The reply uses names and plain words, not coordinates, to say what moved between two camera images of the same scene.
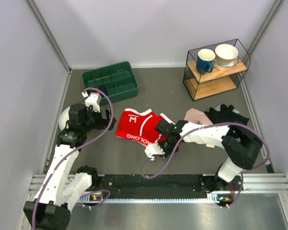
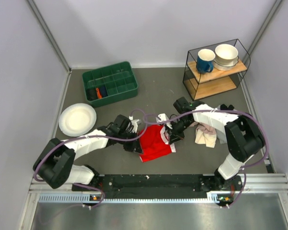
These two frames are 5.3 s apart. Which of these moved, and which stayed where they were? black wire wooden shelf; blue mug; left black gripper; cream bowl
Moved: left black gripper
Stayed: black wire wooden shelf; cream bowl; blue mug
